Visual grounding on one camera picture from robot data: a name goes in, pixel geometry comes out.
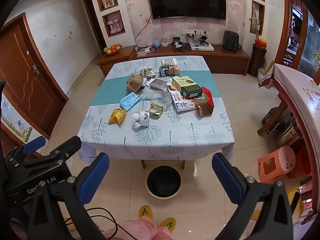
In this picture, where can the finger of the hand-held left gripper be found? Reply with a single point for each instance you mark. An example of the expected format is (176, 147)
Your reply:
(62, 151)
(33, 146)

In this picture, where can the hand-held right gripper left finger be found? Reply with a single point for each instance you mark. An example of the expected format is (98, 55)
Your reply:
(93, 180)

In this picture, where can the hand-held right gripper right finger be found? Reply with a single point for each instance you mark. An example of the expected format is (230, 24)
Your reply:
(228, 180)

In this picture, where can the black bin with yellow rim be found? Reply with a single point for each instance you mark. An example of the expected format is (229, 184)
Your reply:
(163, 182)

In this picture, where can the gold foil snack wrapper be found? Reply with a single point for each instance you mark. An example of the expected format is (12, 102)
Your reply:
(156, 109)

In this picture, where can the brown pulp cup carrier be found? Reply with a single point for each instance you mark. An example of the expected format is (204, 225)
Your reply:
(135, 83)

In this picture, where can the grey checked paper cup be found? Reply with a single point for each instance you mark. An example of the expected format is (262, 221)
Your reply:
(169, 62)

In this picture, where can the pink plastic stool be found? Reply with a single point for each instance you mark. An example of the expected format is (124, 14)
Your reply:
(277, 162)

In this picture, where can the yellow slipper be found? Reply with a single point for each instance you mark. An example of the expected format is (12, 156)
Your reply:
(146, 213)
(168, 226)

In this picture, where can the yellow snack bag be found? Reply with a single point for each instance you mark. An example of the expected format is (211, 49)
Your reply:
(117, 116)

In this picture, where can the person's leg in pink trousers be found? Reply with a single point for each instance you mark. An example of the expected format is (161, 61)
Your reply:
(140, 230)

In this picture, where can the table with patterned cloth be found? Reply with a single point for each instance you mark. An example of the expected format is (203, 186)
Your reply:
(175, 135)

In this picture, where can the brown wooden door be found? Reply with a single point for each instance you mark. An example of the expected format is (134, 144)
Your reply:
(25, 75)

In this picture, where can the yellow plastic chair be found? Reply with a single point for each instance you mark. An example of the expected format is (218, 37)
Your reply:
(296, 205)

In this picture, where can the crumpled white plastic bag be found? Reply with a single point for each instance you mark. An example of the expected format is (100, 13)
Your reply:
(140, 120)

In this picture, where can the cardboard box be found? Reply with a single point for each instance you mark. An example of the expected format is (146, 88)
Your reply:
(277, 122)

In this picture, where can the teal table runner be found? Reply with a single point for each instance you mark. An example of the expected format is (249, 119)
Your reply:
(112, 90)

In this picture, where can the red and brown paper box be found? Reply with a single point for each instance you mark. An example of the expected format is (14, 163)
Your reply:
(206, 103)

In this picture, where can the blue face mask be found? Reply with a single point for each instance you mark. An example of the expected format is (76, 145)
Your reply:
(129, 101)

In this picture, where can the red white snack packet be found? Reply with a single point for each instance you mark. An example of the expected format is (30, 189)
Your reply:
(183, 103)

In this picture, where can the green and cream box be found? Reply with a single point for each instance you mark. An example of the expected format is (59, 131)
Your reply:
(187, 87)

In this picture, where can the clear plastic bag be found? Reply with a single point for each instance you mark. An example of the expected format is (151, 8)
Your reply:
(160, 97)

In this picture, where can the table with pink cloth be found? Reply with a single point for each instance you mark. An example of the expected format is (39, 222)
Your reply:
(295, 92)

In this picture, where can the white bucket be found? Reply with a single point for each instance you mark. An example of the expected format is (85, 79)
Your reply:
(262, 75)

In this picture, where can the white paper envelope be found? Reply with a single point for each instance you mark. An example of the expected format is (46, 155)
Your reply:
(149, 82)

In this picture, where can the fruit bowl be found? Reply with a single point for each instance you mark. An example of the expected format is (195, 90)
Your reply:
(112, 49)

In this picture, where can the grey flat box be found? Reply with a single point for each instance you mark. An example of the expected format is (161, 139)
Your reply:
(158, 84)

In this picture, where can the crumpled beige paper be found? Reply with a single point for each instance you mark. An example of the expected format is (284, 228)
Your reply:
(148, 72)

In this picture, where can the wooden television cabinet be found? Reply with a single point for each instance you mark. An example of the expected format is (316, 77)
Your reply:
(225, 58)

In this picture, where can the black wicker bin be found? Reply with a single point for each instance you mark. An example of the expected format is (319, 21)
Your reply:
(257, 60)

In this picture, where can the blue white drink carton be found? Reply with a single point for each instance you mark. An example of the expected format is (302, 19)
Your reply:
(164, 71)

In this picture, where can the white power strip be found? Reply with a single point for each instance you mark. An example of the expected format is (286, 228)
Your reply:
(144, 52)

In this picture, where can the white set-top box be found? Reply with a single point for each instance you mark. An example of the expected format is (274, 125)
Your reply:
(203, 47)

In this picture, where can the pink dumbbells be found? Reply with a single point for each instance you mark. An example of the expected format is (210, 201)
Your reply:
(114, 26)

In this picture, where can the dark green air fryer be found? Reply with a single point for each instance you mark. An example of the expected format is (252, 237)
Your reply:
(230, 41)

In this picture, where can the red and yellow tin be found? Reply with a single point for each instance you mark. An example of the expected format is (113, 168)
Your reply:
(260, 43)

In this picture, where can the phone on black stand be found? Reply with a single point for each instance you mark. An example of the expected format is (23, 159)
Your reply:
(203, 40)

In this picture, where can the pink glass dome ornament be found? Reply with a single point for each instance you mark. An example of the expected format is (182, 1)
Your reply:
(165, 42)

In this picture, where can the framed photo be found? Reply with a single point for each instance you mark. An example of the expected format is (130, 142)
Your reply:
(108, 0)

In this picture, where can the wall poster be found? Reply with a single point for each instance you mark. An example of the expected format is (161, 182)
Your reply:
(12, 120)

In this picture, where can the wall socket strip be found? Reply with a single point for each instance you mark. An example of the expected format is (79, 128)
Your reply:
(193, 32)

